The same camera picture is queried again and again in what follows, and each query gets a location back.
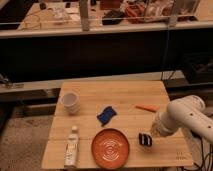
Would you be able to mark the black and white eraser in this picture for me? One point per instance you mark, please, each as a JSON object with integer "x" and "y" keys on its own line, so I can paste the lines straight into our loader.
{"x": 145, "y": 139}

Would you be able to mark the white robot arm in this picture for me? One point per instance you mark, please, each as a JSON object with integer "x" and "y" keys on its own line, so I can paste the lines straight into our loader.
{"x": 185, "y": 112}

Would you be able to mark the blue sponge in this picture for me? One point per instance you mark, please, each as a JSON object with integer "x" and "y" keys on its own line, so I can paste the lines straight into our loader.
{"x": 105, "y": 116}

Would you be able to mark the white paper cup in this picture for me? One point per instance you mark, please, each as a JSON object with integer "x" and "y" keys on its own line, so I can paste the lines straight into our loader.
{"x": 70, "y": 103}

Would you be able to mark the orange carrot piece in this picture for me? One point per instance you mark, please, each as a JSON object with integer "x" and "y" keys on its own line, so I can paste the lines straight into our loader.
{"x": 147, "y": 108}

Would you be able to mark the orange round plate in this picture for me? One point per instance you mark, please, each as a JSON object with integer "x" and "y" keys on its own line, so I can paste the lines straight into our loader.
{"x": 110, "y": 149}

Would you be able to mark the black bag on bench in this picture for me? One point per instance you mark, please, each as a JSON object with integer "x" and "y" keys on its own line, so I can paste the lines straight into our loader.
{"x": 112, "y": 17}

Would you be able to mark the orange cloth bundle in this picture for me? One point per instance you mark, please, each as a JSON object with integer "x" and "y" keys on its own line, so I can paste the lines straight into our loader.
{"x": 135, "y": 13}

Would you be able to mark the white plastic bottle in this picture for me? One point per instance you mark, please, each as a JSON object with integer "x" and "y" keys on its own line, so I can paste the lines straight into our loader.
{"x": 72, "y": 148}

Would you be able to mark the grey metal post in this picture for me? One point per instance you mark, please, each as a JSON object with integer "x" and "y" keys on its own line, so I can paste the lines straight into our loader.
{"x": 83, "y": 8}
{"x": 172, "y": 20}

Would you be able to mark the grey metal post right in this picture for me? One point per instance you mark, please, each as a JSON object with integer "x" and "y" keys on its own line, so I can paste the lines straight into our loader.
{"x": 172, "y": 20}

